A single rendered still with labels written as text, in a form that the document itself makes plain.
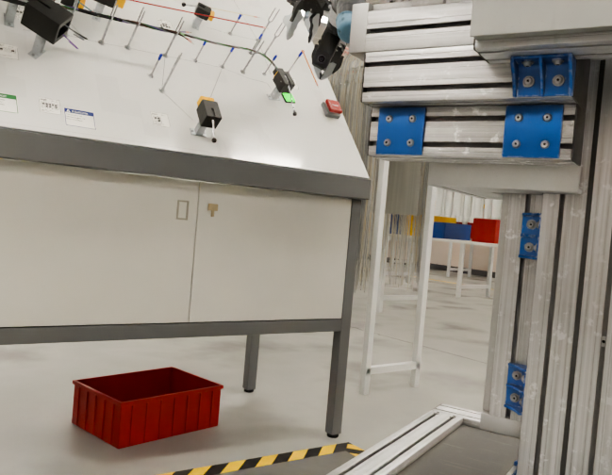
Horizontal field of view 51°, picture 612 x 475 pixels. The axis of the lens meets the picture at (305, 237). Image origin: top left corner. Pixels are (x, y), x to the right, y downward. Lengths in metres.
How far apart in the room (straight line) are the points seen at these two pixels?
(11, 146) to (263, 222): 0.72
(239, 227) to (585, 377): 1.04
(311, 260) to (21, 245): 0.86
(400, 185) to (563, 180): 1.96
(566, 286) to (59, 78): 1.29
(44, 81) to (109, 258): 0.47
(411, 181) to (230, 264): 1.39
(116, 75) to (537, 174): 1.16
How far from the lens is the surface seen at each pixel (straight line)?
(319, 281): 2.05
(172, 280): 1.79
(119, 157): 1.68
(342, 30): 1.64
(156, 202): 1.76
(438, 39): 1.15
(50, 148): 1.63
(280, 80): 2.06
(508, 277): 1.32
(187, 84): 1.96
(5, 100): 1.68
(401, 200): 3.08
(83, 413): 2.20
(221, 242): 1.84
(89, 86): 1.80
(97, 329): 1.74
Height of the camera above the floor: 0.72
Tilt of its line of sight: 2 degrees down
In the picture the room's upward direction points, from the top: 5 degrees clockwise
